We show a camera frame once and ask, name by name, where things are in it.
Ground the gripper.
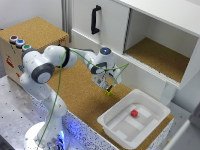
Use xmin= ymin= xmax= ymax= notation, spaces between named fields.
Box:
xmin=92 ymin=70 xmax=116 ymax=92

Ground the yellow block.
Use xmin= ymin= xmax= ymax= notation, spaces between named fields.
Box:
xmin=104 ymin=89 xmax=112 ymax=97

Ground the pink block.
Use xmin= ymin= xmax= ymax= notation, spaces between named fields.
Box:
xmin=130 ymin=109 xmax=139 ymax=119

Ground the white plastic box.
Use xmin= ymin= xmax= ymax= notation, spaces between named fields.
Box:
xmin=96 ymin=88 xmax=172 ymax=150

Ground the white sliding door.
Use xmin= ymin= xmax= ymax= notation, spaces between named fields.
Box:
xmin=71 ymin=0 xmax=131 ymax=56

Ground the white cabinet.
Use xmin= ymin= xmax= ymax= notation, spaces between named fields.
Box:
xmin=70 ymin=0 xmax=200 ymax=107

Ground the green button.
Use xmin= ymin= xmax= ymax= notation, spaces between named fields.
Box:
xmin=21 ymin=43 xmax=33 ymax=53

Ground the wooden drawer box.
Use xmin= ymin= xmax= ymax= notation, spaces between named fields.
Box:
xmin=0 ymin=16 xmax=71 ymax=84

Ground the blue button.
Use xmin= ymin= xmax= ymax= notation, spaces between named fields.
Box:
xmin=15 ymin=38 xmax=26 ymax=48

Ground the red button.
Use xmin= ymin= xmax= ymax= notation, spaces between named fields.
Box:
xmin=9 ymin=35 xmax=19 ymax=45

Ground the green cable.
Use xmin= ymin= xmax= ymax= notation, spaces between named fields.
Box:
xmin=35 ymin=49 xmax=130 ymax=149

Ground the black door handle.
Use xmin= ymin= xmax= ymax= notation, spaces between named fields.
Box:
xmin=90 ymin=4 xmax=102 ymax=36

